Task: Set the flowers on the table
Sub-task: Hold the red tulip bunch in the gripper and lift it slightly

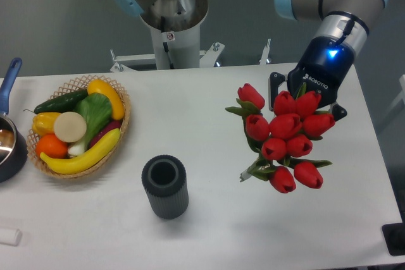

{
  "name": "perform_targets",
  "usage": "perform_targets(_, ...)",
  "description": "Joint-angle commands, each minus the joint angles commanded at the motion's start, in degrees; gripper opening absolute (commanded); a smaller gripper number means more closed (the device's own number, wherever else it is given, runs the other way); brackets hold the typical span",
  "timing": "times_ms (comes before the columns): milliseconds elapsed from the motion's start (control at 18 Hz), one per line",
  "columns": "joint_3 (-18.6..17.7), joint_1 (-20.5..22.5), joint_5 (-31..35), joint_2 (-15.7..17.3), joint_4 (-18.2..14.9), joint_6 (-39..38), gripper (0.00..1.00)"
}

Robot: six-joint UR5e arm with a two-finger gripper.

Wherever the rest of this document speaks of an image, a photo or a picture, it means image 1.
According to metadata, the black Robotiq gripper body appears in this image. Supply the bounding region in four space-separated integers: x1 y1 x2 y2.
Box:
287 37 354 107

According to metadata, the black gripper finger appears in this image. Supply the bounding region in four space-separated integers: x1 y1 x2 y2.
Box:
268 72 287 111
329 103 347 121

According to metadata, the red tulip bouquet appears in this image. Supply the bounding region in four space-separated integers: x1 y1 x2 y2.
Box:
226 83 335 193

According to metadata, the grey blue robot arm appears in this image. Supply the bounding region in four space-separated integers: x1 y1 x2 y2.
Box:
114 0 389 120

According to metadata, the black device at edge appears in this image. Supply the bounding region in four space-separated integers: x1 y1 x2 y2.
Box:
382 223 404 256

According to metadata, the dark grey ribbed vase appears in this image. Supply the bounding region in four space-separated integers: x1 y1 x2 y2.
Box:
141 155 189 219

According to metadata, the purple eggplant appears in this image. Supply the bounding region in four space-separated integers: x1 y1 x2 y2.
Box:
88 120 122 149

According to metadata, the yellow squash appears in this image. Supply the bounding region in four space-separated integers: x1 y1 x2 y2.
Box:
87 79 125 120

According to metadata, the green bok choy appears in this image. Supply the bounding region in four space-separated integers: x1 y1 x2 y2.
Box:
68 93 112 157

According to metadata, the green cucumber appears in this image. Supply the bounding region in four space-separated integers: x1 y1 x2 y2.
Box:
24 89 88 114

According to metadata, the woven wicker basket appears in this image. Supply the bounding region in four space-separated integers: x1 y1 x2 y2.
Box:
27 75 131 179

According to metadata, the beige round disc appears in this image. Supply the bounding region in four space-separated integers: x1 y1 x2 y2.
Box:
53 112 87 143

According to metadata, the yellow plastic banana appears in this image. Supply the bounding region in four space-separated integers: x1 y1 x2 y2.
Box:
40 128 121 175

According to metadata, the orange fruit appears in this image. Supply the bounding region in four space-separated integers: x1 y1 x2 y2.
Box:
35 134 68 159

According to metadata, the yellow bell pepper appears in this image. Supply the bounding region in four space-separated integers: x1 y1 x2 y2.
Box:
32 112 61 137

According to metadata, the white cylinder object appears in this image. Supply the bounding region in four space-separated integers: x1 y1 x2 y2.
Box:
0 227 23 247

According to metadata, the white frame at right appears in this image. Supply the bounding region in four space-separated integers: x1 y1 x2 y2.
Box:
377 75 404 129

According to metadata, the white metal base frame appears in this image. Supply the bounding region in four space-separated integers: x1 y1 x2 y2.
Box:
110 38 271 73

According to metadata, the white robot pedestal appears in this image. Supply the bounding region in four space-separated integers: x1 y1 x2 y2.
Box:
141 0 208 70

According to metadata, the blue handled saucepan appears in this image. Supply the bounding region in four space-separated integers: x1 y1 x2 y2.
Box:
1 58 27 183

